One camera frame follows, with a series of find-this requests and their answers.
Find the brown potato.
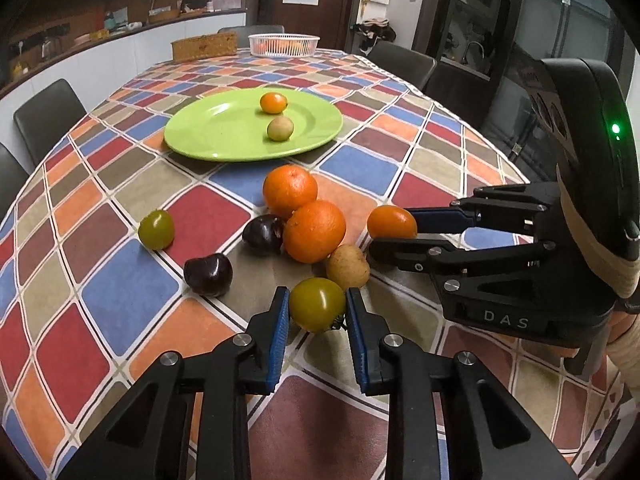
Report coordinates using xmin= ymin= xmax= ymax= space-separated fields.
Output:
xmin=326 ymin=243 xmax=371 ymax=291

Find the glass sliding door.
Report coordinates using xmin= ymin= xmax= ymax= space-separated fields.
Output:
xmin=505 ymin=0 xmax=626 ymax=126

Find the small orange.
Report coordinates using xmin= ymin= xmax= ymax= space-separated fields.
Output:
xmin=367 ymin=205 xmax=418 ymax=240
xmin=259 ymin=91 xmax=288 ymax=115

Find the person's right hand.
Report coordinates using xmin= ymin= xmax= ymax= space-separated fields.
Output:
xmin=606 ymin=310 xmax=640 ymax=391

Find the dark purple plum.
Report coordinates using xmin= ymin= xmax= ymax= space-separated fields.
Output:
xmin=242 ymin=214 xmax=287 ymax=256
xmin=183 ymin=253 xmax=234 ymax=296

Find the dark leather chair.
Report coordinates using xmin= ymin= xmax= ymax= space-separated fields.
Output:
xmin=218 ymin=25 xmax=286 ymax=48
xmin=13 ymin=78 xmax=88 ymax=168
xmin=366 ymin=40 xmax=438 ymax=92
xmin=0 ymin=142 xmax=31 ymax=221

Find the wicker box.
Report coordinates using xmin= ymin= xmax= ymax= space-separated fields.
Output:
xmin=171 ymin=31 xmax=238 ymax=63

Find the large orange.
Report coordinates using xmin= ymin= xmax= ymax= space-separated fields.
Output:
xmin=283 ymin=200 xmax=347 ymax=264
xmin=263 ymin=164 xmax=319 ymax=219

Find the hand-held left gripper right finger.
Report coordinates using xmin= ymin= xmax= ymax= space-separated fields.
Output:
xmin=345 ymin=287 xmax=581 ymax=480

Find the dark wooden door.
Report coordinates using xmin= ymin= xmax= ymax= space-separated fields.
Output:
xmin=252 ymin=0 xmax=358 ymax=53

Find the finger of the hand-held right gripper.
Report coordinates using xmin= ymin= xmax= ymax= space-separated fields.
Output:
xmin=402 ymin=182 xmax=558 ymax=236
xmin=369 ymin=237 xmax=557 ymax=279

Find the green plate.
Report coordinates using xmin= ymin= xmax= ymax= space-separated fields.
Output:
xmin=164 ymin=87 xmax=344 ymax=162

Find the pale green round fruit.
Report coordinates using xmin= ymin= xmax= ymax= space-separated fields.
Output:
xmin=266 ymin=116 xmax=294 ymax=142

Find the white counter cabinet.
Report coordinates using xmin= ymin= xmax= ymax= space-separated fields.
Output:
xmin=0 ymin=7 xmax=248 ymax=111

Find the white plastic basket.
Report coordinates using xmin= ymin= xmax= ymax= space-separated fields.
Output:
xmin=248 ymin=33 xmax=320 ymax=58

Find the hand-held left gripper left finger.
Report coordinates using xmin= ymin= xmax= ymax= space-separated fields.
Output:
xmin=57 ymin=286 xmax=292 ymax=480

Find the green tomato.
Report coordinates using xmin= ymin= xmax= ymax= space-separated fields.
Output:
xmin=138 ymin=209 xmax=175 ymax=251
xmin=288 ymin=277 xmax=347 ymax=334

